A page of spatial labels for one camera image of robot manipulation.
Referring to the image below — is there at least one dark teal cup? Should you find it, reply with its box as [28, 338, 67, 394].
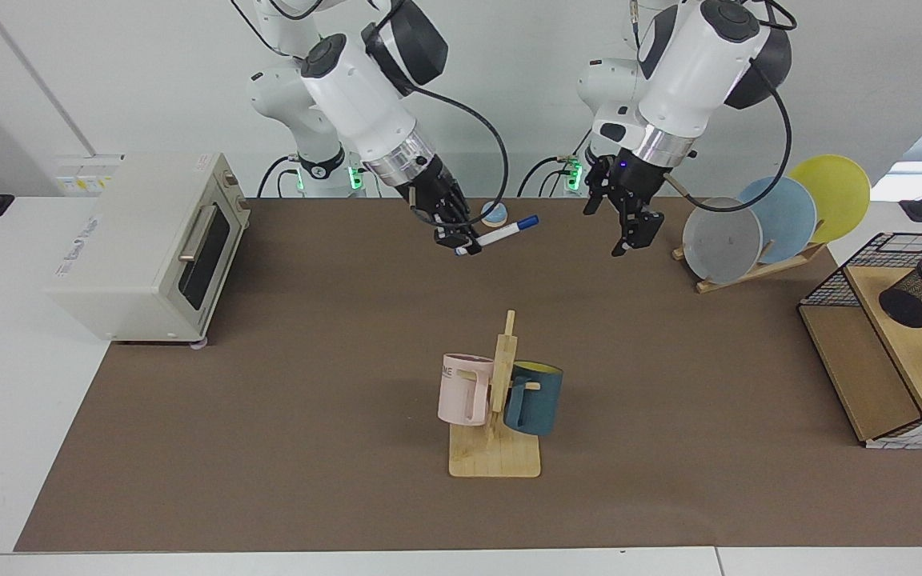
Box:
[503, 362, 564, 437]

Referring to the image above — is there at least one blue and white marker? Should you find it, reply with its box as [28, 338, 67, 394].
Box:
[455, 214, 540, 257]

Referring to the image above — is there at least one wooden plate rack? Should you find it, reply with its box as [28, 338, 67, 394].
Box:
[671, 240, 828, 294]

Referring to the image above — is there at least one pink cup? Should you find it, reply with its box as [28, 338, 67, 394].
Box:
[438, 353, 495, 427]

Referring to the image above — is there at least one yellow plate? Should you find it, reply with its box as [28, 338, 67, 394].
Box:
[788, 154, 872, 245]

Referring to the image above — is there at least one pale toaster oven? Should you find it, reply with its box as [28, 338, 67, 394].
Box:
[46, 152, 251, 350]

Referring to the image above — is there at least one grey plate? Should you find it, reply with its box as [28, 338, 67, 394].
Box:
[683, 197, 764, 285]

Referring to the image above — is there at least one light blue plate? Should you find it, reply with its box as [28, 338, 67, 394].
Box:
[737, 176, 818, 265]

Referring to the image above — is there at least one white socket box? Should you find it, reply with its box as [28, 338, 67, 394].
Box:
[53, 154, 125, 198]

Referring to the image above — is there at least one wooden cup stand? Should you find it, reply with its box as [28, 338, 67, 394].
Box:
[449, 310, 543, 479]

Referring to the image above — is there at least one brown table cloth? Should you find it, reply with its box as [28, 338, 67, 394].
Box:
[14, 197, 922, 553]

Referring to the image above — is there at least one wire basket with wooden floor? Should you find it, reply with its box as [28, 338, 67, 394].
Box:
[797, 232, 922, 450]

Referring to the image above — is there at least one black base cable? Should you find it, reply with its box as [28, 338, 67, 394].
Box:
[516, 132, 590, 199]
[256, 154, 302, 199]

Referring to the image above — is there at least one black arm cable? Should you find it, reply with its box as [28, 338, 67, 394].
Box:
[663, 56, 795, 214]
[405, 83, 510, 233]

